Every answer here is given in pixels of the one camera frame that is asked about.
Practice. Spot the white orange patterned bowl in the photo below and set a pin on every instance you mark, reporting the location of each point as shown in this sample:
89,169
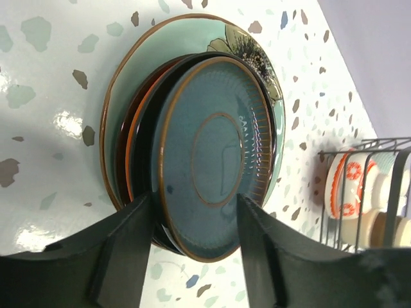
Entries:
347,192

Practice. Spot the pale green ribbed cup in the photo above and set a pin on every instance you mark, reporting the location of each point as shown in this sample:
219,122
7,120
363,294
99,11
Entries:
385,161

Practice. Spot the black plate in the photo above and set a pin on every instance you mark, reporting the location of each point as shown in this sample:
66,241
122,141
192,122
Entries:
144,134

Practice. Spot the green floral plate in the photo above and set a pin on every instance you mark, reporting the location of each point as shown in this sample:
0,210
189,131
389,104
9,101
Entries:
178,36

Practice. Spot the dark blue plate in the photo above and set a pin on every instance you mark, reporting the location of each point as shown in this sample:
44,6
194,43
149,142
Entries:
208,160

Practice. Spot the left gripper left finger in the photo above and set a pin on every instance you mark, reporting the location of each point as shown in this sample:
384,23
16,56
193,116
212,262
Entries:
103,265

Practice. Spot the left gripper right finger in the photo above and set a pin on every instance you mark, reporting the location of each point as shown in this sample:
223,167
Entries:
284,268

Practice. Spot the black wire dish rack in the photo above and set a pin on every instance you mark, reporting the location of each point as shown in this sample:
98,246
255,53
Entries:
330,229

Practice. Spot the orange plate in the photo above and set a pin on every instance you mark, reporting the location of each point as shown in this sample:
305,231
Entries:
133,144

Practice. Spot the yellow patterned plate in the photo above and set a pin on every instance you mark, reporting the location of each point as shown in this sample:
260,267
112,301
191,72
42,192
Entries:
120,164

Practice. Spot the cream brown cup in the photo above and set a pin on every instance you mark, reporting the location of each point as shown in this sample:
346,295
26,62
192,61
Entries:
368,231

